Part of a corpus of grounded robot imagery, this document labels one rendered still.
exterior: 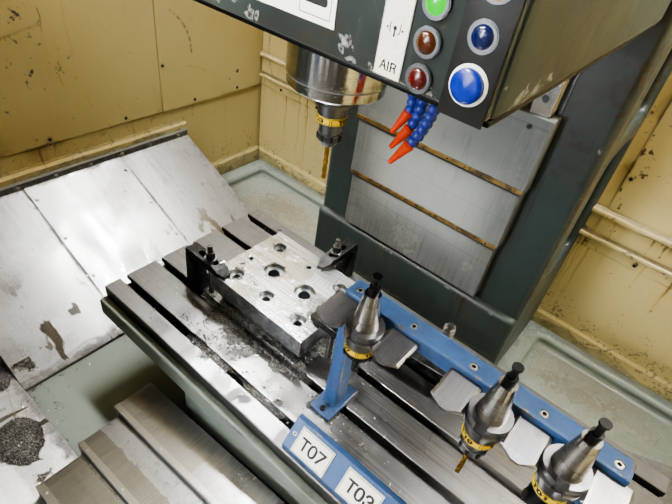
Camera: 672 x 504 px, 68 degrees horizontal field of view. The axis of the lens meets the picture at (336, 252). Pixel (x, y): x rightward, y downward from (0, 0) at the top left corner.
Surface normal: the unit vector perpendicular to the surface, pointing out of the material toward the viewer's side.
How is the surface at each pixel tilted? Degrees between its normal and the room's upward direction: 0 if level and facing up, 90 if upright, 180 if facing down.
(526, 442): 0
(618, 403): 0
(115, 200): 24
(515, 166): 90
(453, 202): 90
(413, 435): 0
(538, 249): 90
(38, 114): 90
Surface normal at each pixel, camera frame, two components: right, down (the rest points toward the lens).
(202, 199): 0.43, -0.49
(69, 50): 0.76, 0.49
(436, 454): 0.14, -0.76
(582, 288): -0.64, 0.43
